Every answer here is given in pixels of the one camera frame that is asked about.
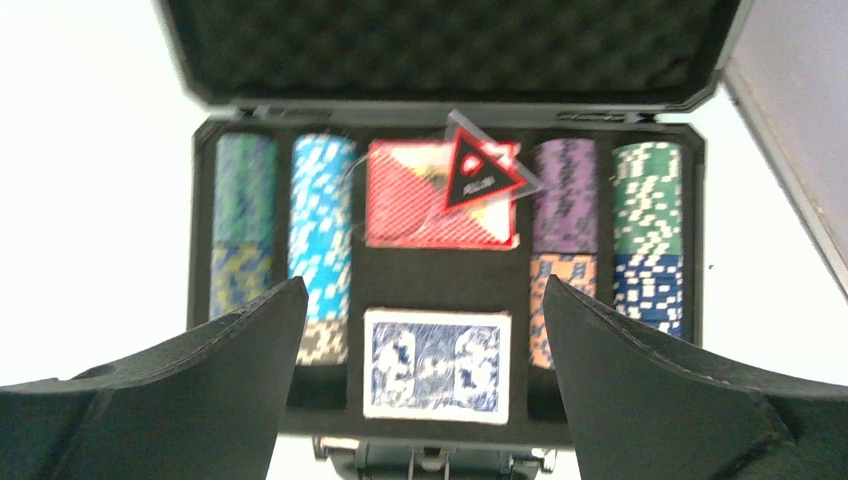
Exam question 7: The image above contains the blue playing card deck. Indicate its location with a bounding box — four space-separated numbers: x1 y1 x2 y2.
363 308 512 425

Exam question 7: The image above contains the clear round dealer button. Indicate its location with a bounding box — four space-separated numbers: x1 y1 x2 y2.
347 139 449 248

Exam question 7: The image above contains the light blue chip stack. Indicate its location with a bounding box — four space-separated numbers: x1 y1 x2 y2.
288 134 357 366

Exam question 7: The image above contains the green navy chip stack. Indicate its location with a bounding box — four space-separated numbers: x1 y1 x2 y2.
612 141 684 338

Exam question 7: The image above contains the purple orange chip stack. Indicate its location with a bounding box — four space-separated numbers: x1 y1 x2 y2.
529 138 599 370

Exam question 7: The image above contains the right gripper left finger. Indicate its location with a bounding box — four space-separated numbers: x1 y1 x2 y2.
1 278 308 479

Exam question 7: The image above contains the black poker set case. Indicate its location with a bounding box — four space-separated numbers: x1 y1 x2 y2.
154 0 753 479

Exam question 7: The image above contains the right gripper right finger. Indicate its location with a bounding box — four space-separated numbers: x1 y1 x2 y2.
543 277 847 479

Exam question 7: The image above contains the red playing card deck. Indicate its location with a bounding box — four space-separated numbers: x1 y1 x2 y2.
365 139 520 251

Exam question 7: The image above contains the red black triangle button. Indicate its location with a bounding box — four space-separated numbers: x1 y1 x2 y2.
442 110 544 212

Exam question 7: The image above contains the green blue chip stack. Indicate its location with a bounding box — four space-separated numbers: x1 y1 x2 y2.
209 133 278 319

